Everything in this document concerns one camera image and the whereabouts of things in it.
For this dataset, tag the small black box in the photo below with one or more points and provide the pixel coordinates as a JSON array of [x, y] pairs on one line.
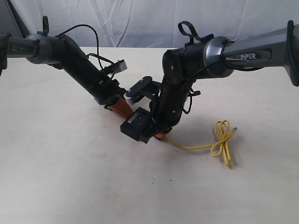
[[135, 125]]

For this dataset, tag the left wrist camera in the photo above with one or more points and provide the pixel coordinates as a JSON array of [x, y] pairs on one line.
[[115, 68]]

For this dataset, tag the white backdrop curtain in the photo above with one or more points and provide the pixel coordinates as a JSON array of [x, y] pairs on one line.
[[154, 23]]

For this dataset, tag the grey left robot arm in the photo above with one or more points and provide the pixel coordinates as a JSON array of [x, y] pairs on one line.
[[63, 53]]

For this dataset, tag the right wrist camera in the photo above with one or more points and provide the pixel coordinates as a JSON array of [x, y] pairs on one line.
[[145, 87]]

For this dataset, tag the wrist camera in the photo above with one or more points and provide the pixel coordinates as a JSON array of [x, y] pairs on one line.
[[115, 68], [145, 87]]

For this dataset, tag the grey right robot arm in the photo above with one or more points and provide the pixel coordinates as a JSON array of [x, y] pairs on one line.
[[218, 57]]

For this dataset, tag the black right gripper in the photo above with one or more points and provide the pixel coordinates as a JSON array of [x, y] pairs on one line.
[[167, 108]]

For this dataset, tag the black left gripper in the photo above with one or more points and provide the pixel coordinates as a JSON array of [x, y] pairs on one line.
[[109, 93]]

